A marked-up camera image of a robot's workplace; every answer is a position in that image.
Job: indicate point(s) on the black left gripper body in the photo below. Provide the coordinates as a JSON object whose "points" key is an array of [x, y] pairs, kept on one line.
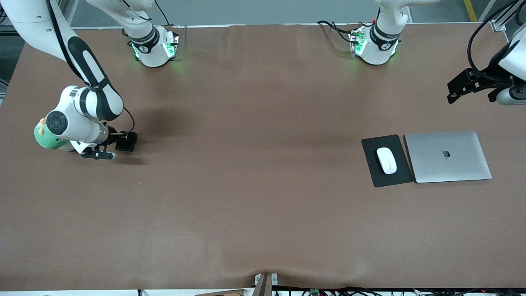
{"points": [[490, 76]]}

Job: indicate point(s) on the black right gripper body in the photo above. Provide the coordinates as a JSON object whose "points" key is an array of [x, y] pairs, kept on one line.
{"points": [[114, 138]]}

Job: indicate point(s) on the black phone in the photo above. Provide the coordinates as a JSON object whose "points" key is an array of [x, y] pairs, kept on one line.
{"points": [[123, 146]]}

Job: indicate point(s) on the white computer mouse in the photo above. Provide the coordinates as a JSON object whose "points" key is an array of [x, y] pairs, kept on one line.
{"points": [[386, 160]]}

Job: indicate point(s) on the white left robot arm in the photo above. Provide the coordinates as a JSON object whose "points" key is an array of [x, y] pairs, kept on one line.
{"points": [[380, 45]]}

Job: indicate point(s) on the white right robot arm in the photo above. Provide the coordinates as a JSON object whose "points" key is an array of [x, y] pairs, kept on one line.
{"points": [[74, 119]]}

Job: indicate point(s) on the black mouse pad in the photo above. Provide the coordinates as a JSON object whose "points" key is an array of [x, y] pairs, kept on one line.
{"points": [[370, 172]]}

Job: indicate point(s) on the green dinosaur plush toy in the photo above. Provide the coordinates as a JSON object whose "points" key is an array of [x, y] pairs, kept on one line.
{"points": [[45, 142]]}

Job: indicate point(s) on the silver closed laptop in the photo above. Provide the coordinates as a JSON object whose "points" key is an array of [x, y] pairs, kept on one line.
{"points": [[448, 164]]}

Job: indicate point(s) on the brown table cover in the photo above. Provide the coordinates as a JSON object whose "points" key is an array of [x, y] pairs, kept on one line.
{"points": [[263, 213]]}

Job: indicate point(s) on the silver aluminium frame corner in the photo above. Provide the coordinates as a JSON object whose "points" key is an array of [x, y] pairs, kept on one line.
{"points": [[499, 24]]}

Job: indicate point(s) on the metal table edge bracket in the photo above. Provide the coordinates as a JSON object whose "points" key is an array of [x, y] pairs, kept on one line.
{"points": [[274, 279]]}

